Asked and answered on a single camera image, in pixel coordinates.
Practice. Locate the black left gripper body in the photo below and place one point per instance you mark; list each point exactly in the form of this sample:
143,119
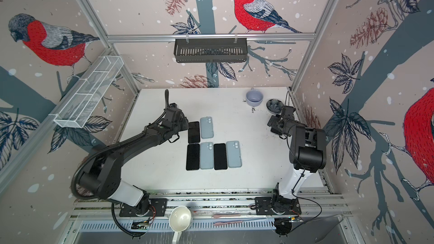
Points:
182,125

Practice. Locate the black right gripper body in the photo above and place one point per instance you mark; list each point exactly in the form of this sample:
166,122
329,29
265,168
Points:
278,120

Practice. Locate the black phone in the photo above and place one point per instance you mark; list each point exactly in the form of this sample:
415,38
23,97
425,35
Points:
194,135
220,156
193,157

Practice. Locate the light blue phone case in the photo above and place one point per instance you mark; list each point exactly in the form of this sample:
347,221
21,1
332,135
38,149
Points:
207,155

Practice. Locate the white phone case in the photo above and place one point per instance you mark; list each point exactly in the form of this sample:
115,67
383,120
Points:
233,154

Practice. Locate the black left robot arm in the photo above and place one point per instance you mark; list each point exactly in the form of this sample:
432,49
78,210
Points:
100,175

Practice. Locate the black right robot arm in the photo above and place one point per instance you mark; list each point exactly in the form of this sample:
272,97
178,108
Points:
307,154

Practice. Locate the dark grey small bowl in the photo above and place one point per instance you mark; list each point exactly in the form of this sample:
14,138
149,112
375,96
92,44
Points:
275,106

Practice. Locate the lavender cup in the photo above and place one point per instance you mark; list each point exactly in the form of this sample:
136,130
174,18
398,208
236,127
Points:
254,97

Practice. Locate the white ladle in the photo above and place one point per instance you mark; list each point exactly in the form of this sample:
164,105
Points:
179,221

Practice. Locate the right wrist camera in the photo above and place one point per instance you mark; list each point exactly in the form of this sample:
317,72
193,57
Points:
288,112

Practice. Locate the black hanging wire basket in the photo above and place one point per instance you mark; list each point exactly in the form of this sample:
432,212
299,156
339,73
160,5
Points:
211,50

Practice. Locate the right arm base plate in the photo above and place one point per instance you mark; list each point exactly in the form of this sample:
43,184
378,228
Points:
279,206

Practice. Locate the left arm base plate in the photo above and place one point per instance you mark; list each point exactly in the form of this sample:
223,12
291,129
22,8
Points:
154,207

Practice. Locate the white mesh wall shelf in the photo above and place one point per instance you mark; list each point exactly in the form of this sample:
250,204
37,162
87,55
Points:
92,88

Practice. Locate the red pen on rail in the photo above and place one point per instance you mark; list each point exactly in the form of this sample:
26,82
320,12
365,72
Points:
220,224

